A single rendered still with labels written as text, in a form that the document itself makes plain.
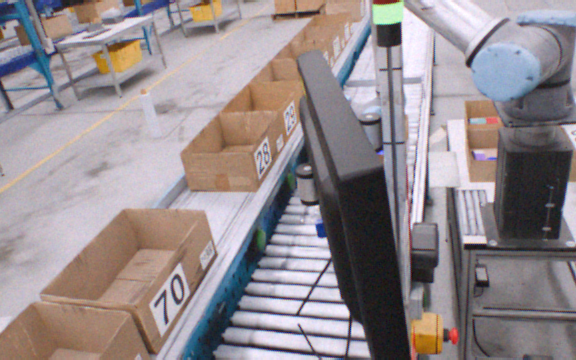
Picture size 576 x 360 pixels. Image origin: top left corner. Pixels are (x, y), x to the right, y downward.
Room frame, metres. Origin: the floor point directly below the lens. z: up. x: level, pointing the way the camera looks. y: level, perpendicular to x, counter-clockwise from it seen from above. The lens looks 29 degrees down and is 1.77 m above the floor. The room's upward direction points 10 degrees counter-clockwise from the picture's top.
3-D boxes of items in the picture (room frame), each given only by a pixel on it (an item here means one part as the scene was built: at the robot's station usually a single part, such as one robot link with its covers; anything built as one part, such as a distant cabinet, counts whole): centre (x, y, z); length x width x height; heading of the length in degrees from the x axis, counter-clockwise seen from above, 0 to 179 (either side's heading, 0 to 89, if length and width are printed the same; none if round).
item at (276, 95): (2.15, 0.07, 0.96); 0.39 x 0.29 x 0.17; 160
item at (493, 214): (1.24, -0.75, 0.91); 0.26 x 0.26 x 0.33; 72
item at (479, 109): (1.94, -1.04, 0.80); 0.38 x 0.28 x 0.10; 70
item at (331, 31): (3.24, -0.34, 0.96); 0.39 x 0.29 x 0.17; 159
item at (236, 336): (0.92, 0.04, 0.72); 0.52 x 0.05 x 0.05; 70
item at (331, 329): (0.99, 0.01, 0.72); 0.52 x 0.05 x 0.05; 70
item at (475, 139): (1.63, -0.92, 0.80); 0.38 x 0.28 x 0.10; 71
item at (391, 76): (0.81, -0.21, 1.11); 0.12 x 0.05 x 0.88; 160
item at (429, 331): (0.83, -0.28, 0.84); 0.15 x 0.09 x 0.07; 160
